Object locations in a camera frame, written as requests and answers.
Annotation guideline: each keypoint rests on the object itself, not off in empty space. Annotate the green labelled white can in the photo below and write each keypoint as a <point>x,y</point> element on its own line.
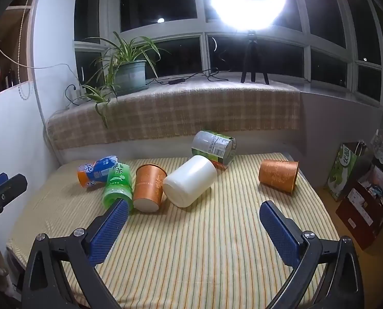
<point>212,146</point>

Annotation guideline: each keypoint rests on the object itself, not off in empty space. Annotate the small red packet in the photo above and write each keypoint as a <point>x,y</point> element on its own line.
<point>219,164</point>

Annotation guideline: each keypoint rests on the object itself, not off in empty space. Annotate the brown cardboard box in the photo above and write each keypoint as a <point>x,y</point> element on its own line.
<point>362,212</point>

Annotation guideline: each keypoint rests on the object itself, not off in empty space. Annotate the orange patterned paper cup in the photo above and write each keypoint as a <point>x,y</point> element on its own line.
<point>148,186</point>
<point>278,175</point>

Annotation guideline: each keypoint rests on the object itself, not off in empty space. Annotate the green plastic bottle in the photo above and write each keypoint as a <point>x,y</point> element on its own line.
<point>117,183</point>

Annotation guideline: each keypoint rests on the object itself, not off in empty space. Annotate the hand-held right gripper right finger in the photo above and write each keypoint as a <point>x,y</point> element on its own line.
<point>280,231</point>

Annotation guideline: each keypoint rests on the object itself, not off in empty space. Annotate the black tripod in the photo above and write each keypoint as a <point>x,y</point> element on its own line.
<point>252,48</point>

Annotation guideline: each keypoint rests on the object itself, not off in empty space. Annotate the green white carton box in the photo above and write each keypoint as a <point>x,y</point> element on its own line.
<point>342,173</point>

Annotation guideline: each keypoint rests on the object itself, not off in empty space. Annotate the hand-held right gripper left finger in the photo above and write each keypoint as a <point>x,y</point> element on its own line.
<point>109,228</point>

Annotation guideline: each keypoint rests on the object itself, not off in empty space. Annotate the beige plaid blanket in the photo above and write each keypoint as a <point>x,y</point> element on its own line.
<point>194,112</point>

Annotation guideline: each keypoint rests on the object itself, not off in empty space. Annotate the wooden shelf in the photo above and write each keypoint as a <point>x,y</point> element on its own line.
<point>16,22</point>

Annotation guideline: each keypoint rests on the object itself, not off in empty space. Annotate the white cup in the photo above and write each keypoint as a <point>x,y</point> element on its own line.
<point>190,182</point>

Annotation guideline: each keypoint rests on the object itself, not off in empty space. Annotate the potted spider plant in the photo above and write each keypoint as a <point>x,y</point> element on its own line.
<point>130,74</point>

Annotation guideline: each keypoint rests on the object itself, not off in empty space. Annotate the white window frame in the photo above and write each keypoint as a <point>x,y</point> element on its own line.
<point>202,27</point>

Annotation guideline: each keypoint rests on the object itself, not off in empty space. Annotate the white wall plug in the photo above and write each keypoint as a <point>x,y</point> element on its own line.
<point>76,94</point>

